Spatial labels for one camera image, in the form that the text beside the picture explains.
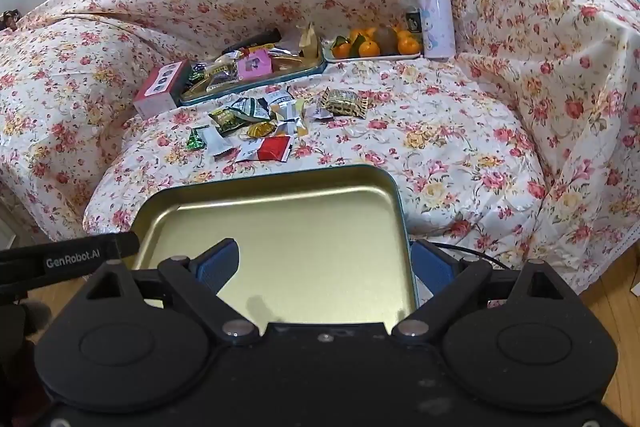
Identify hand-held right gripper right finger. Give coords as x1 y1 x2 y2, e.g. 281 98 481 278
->
392 239 572 340

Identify black cable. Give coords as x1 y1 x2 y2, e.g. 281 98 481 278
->
435 243 507 269

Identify floral sofa cover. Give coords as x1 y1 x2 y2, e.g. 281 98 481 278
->
0 0 640 295

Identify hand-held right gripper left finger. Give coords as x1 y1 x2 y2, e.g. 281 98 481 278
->
85 238 262 344

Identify brown kiwi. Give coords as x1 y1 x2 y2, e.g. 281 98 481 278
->
375 26 398 50

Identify purple thermos bottle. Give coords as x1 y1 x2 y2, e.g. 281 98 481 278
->
415 0 457 60

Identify white green banded packet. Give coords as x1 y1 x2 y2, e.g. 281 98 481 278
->
235 96 271 122

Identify pink cardboard box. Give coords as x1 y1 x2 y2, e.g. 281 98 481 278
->
132 59 193 120

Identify gold metal tin tray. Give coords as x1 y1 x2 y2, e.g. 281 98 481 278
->
131 165 418 323

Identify plate of oranges and kiwi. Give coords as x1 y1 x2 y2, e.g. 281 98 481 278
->
331 26 422 59

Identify pink snack packet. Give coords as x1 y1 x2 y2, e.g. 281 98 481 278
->
236 49 273 80

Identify gold patterned snack packet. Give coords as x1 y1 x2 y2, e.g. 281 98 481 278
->
320 88 370 118

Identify green pea snack packet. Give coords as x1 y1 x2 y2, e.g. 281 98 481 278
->
209 104 251 138

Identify brown paper snack bag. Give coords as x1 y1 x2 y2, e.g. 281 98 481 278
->
297 22 321 58

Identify plain white snack packet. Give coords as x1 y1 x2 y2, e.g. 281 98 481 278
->
200 126 236 158

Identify teal tin tray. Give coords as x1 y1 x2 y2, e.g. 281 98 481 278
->
179 38 327 108

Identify red white snack packet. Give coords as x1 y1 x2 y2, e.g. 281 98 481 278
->
235 136 295 162

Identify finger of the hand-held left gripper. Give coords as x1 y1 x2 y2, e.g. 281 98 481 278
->
0 232 142 293

